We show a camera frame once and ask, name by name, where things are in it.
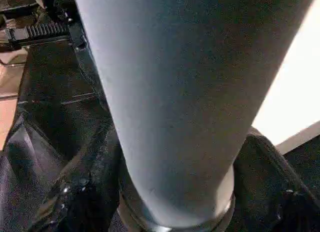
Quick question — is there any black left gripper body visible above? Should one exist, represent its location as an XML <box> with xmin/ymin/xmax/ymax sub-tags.
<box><xmin>0</xmin><ymin>0</ymin><xmax>88</xmax><ymax>52</ymax></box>

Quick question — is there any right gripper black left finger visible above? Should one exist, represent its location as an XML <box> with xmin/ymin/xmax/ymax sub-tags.
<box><xmin>32</xmin><ymin>131</ymin><xmax>126</xmax><ymax>232</ymax></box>

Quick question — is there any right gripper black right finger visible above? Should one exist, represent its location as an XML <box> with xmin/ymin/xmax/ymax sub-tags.
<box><xmin>224</xmin><ymin>134</ymin><xmax>320</xmax><ymax>232</ymax></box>

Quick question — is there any white plastic table leg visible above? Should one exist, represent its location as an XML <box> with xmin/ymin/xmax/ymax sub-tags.
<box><xmin>72</xmin><ymin>0</ymin><xmax>315</xmax><ymax>229</ymax></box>

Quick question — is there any black shiny mat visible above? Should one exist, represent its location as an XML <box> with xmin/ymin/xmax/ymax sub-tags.
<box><xmin>0</xmin><ymin>36</ymin><xmax>320</xmax><ymax>232</ymax></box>

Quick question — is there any white plastic table top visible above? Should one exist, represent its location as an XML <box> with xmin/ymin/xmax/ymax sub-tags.
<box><xmin>117</xmin><ymin>6</ymin><xmax>320</xmax><ymax>232</ymax></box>

